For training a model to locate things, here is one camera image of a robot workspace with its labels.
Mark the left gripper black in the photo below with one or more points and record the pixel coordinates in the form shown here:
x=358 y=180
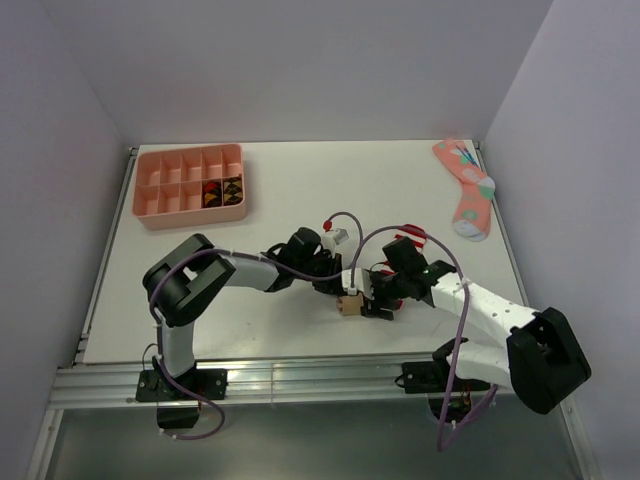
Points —
x=333 y=265

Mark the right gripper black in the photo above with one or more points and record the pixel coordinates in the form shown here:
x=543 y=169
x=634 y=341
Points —
x=373 y=308

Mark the tan maroon sock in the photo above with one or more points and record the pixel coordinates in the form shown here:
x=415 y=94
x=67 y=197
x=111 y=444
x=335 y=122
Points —
x=350 y=305

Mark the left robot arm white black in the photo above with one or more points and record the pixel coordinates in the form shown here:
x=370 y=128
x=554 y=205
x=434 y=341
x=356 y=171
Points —
x=182 y=285

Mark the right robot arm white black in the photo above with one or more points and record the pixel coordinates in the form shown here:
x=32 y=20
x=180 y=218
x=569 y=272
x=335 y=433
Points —
x=536 y=353

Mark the red white striped sock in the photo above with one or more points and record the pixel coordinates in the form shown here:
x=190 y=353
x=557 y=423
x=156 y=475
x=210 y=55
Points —
x=417 y=235

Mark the pink patterned sock pair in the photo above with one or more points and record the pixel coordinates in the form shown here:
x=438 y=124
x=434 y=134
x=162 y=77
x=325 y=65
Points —
x=472 y=218

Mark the brown argyle rolled sock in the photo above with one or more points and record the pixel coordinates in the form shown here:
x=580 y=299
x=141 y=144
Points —
x=232 y=191

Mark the red argyle rolled sock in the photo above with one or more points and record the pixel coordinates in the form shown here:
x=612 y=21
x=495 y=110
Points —
x=212 y=196

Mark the pink divided organizer tray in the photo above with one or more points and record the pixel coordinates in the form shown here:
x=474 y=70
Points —
x=168 y=186

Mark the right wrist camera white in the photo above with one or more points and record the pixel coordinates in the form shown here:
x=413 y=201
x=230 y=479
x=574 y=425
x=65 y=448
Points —
x=356 y=282

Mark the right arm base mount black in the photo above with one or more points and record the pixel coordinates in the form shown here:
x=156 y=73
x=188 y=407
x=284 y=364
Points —
x=430 y=377

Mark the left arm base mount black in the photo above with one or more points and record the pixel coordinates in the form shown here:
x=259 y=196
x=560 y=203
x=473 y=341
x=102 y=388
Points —
x=180 y=402

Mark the aluminium rail frame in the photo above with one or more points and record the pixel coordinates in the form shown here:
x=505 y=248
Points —
x=339 y=409

